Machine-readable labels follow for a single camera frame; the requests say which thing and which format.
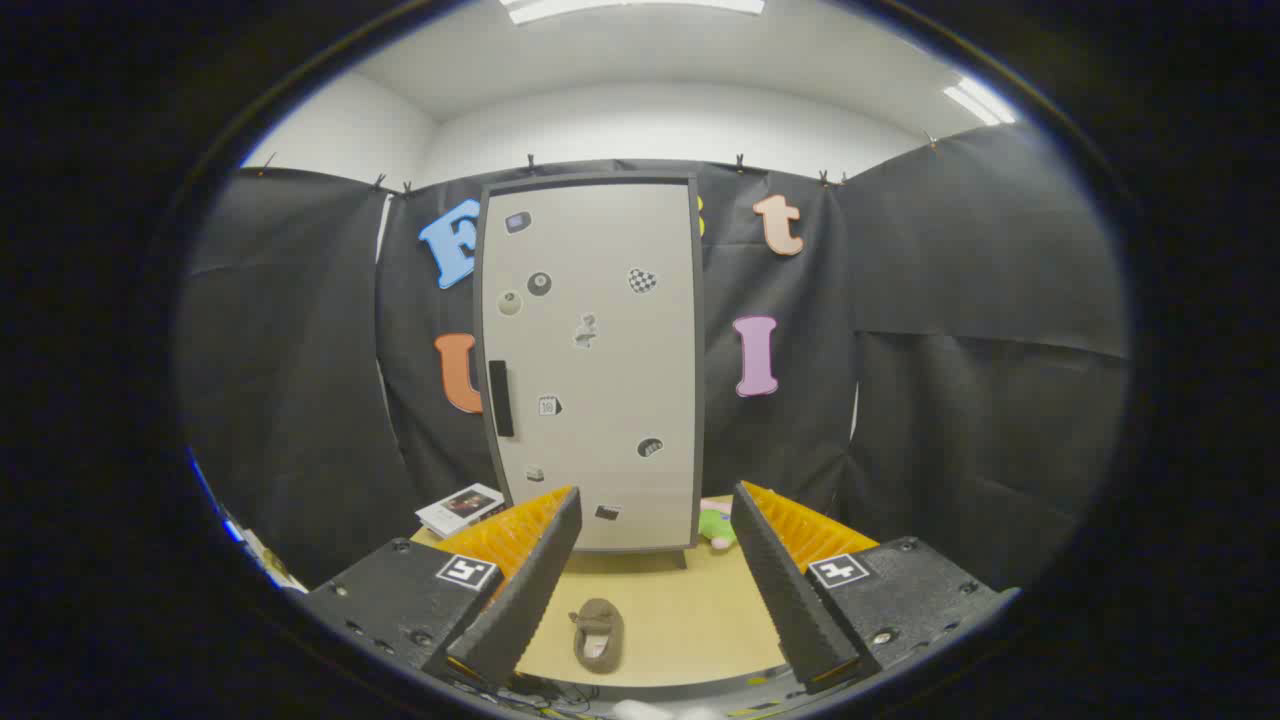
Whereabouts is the black backdrop cloth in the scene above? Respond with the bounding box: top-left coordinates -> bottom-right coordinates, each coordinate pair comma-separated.
178,122 -> 1131,591

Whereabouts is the white shoe cabinet door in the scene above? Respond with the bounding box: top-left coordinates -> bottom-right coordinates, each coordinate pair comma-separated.
481,183 -> 698,551

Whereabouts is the grey shoe cabinet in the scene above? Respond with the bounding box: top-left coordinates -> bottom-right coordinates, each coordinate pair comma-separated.
473,170 -> 706,571

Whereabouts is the brown suede shoe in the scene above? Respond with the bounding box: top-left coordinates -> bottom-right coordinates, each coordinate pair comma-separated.
572,598 -> 626,674

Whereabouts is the long ceiling light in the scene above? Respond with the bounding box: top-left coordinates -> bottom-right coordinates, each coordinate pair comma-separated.
942,78 -> 1016,127
500,0 -> 766,26

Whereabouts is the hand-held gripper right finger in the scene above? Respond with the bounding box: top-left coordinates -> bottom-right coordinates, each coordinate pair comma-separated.
730,480 -> 1021,696

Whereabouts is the white book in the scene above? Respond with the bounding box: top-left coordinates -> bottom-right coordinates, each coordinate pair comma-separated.
415,483 -> 506,539

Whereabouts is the tangle of black cables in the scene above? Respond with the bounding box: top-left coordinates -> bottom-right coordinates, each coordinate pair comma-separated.
500,675 -> 601,713

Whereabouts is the white rounded object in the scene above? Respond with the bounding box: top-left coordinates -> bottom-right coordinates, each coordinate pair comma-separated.
612,700 -> 726,720

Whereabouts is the green and pink plush toy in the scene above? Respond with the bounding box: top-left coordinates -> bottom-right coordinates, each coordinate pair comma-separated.
697,497 -> 741,551

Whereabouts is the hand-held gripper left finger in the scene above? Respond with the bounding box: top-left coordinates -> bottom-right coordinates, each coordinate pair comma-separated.
300,485 -> 584,691

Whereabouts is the row of black cloth clips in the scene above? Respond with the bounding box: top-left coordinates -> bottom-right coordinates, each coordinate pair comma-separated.
262,135 -> 941,196

